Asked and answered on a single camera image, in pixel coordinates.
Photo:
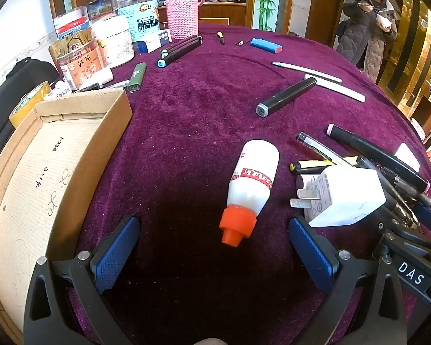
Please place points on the white pen teal tip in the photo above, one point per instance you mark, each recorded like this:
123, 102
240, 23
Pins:
309, 72

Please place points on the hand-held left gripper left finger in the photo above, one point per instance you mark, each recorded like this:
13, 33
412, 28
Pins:
118, 255

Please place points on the wooden glass cabinet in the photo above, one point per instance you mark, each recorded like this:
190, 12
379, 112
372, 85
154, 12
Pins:
222, 14

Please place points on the wooden door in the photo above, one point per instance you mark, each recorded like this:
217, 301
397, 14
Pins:
323, 10

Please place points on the pink knitted bottle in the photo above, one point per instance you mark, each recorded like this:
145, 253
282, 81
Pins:
181, 14

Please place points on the white plastic jar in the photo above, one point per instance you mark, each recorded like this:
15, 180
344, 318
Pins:
113, 43

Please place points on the black marker grey cap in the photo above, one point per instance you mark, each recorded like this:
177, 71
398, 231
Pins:
287, 97

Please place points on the green lighter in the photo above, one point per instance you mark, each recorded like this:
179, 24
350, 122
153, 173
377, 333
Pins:
136, 77

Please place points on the brown cardboard box tray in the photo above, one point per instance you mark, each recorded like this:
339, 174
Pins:
39, 187

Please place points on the clear black clicker pen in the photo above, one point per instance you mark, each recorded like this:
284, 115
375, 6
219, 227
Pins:
391, 183

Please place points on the white bowl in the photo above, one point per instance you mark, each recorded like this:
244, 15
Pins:
385, 21

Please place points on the small metal clip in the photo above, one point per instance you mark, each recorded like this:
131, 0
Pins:
240, 42

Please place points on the blue lighter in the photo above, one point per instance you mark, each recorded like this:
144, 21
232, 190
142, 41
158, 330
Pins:
265, 45

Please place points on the black leather sofa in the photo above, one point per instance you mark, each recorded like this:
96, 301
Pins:
18, 75

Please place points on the clear gel pen black cap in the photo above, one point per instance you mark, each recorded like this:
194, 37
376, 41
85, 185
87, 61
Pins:
316, 145

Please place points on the blue printed box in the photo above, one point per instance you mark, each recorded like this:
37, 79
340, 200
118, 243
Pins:
101, 7

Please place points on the blue label plastic jar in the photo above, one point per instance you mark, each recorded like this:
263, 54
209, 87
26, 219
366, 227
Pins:
140, 21

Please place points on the small blue white box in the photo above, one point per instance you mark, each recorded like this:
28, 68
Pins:
154, 41

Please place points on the purple velvet tablecloth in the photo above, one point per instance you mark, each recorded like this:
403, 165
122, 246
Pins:
201, 133

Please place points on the large white charger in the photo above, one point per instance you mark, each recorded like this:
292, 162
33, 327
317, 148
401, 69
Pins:
344, 197

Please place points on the toothpick jar red blue lid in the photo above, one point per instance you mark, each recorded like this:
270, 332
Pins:
72, 19

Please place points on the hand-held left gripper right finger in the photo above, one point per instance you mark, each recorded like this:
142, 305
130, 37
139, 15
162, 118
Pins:
312, 255

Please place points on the silver pen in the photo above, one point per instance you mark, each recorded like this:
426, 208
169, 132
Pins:
116, 84

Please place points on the orange label jar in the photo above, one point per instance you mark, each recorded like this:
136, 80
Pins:
82, 66

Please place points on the yellow black pen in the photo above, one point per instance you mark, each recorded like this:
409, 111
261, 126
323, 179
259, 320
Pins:
309, 166

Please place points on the white glue bottle orange cap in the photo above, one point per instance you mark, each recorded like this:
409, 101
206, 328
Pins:
253, 176

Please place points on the black marker pink cap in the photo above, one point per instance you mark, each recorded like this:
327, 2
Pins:
366, 147

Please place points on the white capped pen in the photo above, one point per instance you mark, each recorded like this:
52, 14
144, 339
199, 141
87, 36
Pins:
336, 88

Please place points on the yellow tape roll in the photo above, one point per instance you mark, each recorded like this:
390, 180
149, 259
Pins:
25, 107

